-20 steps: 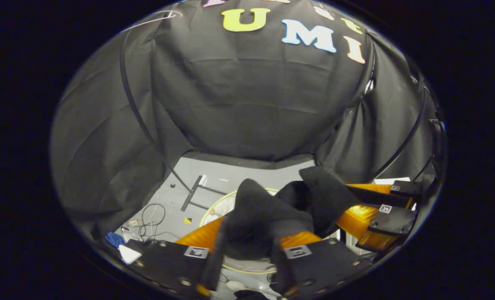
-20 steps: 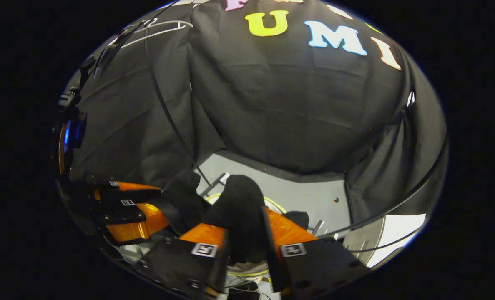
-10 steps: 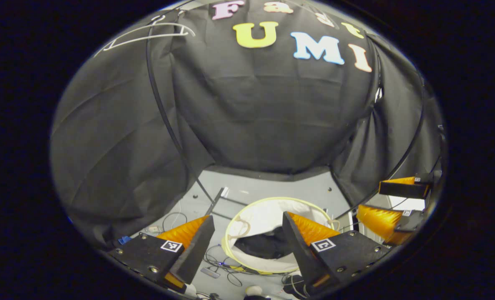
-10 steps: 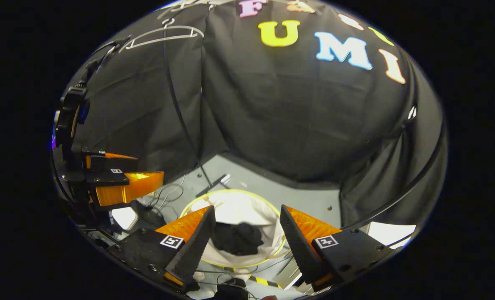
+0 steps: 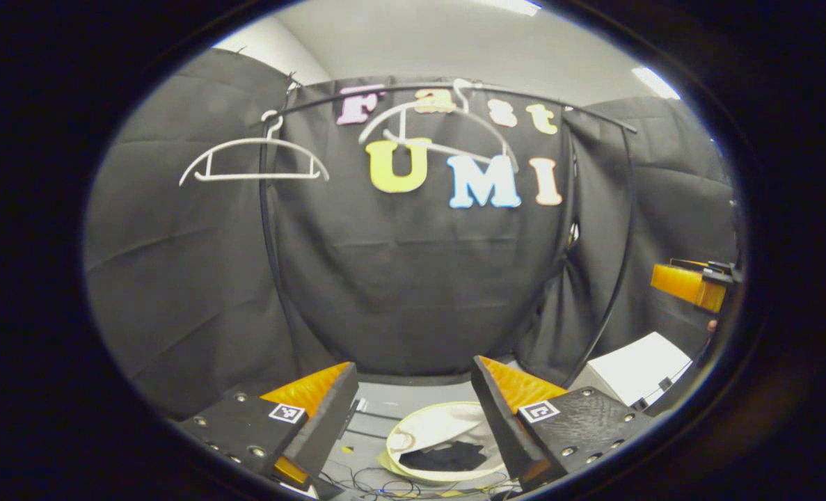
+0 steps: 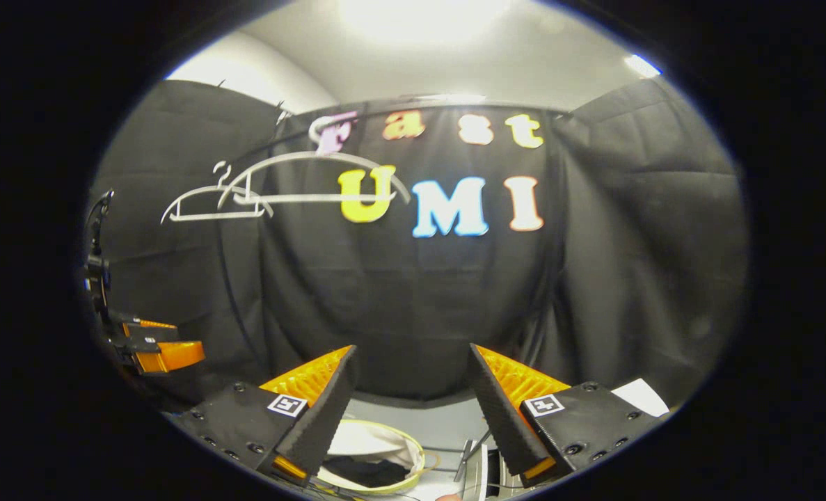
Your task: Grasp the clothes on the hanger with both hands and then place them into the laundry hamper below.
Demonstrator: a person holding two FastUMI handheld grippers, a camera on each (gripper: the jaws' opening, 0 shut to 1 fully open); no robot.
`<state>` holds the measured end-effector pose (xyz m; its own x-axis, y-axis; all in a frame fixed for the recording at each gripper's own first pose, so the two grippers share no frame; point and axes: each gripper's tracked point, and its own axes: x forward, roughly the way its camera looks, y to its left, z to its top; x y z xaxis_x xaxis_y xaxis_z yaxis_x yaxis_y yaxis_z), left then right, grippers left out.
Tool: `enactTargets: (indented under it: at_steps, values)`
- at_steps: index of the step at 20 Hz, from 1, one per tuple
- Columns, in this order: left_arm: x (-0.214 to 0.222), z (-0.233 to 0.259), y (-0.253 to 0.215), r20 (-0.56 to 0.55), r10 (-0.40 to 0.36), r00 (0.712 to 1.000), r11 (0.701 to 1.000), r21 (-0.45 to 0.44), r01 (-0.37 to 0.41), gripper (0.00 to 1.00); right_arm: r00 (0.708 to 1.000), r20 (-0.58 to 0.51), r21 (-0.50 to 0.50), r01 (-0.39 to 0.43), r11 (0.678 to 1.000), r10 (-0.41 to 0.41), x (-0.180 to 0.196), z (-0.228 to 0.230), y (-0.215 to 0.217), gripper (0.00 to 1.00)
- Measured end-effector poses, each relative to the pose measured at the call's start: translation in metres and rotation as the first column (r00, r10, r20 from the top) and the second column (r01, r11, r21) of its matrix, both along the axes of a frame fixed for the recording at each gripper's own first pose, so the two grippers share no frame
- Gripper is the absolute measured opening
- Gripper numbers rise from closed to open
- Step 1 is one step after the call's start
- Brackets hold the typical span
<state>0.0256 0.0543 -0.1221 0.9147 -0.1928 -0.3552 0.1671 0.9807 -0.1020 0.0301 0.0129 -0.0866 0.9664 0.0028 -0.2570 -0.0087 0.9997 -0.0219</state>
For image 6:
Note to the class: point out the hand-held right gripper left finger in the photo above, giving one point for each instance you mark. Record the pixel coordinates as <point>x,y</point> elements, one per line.
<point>326,417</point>

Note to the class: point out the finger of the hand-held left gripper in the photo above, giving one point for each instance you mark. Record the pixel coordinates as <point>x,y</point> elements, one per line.
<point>176,355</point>
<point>145,328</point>

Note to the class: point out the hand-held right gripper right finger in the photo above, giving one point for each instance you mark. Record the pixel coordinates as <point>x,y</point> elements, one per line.
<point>499,414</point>

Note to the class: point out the white laundry hamper yellow rim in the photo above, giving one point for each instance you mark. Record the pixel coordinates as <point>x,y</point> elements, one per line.
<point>378,438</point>

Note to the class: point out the black knit cardigan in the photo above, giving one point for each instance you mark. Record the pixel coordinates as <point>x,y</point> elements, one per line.
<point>367,472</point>

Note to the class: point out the black metal clothes rack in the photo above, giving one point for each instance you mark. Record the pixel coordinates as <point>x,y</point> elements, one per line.
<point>232,292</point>

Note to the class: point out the white clothes hanger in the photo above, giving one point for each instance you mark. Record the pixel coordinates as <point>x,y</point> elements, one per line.
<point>315,199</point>
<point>204,216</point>

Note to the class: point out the white sheet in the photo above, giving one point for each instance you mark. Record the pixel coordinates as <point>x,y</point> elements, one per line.
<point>641,396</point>

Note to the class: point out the black backdrop cloth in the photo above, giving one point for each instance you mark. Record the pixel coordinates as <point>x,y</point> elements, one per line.
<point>628,243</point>

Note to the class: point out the large ceiling light panel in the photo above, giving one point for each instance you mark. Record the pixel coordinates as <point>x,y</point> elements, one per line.
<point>423,17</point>

